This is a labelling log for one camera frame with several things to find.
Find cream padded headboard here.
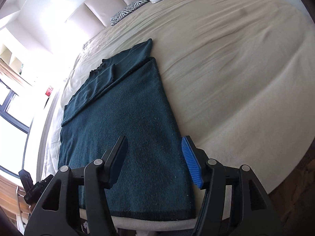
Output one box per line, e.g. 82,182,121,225
67,0,136,33

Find dark framed window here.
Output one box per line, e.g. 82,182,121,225
1,82,31,178

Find wooden chair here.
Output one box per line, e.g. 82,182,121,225
0,176,30,224

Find dark teal knit sweater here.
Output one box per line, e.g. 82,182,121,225
58,40,196,221

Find zebra print pillow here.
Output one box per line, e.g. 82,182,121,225
110,0,149,26

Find brown curtain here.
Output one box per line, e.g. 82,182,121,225
0,58,30,86

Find white wall shelf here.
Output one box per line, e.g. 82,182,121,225
0,44,23,76

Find red box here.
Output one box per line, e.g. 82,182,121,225
45,87,53,97

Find bed with beige sheet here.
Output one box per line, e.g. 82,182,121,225
42,0,314,192

